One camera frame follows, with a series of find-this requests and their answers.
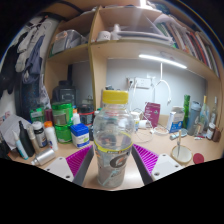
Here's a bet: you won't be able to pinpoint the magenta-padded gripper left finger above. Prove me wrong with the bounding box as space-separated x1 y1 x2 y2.
43 144 96 186

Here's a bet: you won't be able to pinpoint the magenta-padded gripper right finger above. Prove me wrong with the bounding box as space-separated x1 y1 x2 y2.
131 143 184 185

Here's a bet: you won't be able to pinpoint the clear drink bottle yellow cap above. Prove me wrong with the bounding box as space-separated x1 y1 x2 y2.
92 89 135 189

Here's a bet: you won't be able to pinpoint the white tub blue lid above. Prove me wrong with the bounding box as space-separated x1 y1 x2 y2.
70 123 90 149

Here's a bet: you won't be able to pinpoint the green canister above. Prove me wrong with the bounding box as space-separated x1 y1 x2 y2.
54 123 73 144
51 102 74 126

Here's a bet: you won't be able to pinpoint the silver can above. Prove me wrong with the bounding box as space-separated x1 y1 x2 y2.
31 147 57 167

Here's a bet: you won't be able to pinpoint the cream round cup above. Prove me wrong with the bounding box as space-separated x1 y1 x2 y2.
170 144 194 166

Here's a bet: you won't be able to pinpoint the thin stirring stick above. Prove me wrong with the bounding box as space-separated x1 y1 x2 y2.
176 129 183 158

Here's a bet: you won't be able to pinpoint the pale blue hairbrush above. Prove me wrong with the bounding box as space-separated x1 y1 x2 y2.
169 128 188 141

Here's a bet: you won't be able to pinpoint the small white bottle orange cap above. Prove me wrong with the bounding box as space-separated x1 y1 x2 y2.
72 108 82 126

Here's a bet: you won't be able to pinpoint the magenta pouch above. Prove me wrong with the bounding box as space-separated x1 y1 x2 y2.
144 101 161 128

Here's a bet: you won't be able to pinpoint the dark bottle white cap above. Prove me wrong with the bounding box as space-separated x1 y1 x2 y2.
32 121 48 149

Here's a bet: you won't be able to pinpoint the blue and white carton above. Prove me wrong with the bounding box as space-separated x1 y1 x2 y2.
166 106 185 134

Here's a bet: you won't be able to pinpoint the beige tube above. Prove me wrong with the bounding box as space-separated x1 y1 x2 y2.
26 125 41 154

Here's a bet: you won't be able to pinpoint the flat round red coaster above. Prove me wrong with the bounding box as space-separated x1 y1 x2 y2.
192 152 205 165

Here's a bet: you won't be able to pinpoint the black tube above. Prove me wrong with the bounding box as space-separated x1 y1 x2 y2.
18 120 35 158

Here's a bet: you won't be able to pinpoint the white tube teal cap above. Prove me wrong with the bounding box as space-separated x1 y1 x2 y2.
12 130 29 160

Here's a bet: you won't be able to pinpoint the green box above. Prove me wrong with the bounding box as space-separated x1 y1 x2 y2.
29 107 46 124

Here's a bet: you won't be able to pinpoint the tall green bottle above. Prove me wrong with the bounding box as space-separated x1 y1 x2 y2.
182 94 191 129

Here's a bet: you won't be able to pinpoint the grey shaker bottle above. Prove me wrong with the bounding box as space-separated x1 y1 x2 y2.
187 100 202 136

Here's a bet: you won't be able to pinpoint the black appliance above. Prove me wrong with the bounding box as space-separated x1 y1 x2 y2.
51 79 77 106

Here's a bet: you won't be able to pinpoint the brown jar white lid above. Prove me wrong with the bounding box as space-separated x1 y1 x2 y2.
206 122 216 140

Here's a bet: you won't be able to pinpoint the slim bottle orange top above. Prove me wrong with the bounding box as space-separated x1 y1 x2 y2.
199 95 209 133

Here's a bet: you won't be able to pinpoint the white paper sheet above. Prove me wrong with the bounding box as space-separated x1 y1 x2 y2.
0 114 32 151

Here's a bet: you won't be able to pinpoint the brown mug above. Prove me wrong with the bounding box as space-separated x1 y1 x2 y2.
213 128 223 143

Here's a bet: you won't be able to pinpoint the black bag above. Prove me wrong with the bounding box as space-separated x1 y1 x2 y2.
0 133 13 159

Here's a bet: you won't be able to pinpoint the tall clear glass bottle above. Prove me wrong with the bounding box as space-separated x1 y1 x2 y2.
209 96 219 125

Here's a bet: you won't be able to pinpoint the wooden shelf unit with books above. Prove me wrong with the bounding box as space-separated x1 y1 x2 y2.
44 0 224 134

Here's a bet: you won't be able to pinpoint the dark hanging clothes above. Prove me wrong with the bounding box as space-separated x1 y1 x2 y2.
0 16 51 121

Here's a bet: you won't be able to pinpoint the white wall socket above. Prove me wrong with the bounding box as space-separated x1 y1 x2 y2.
134 77 151 89

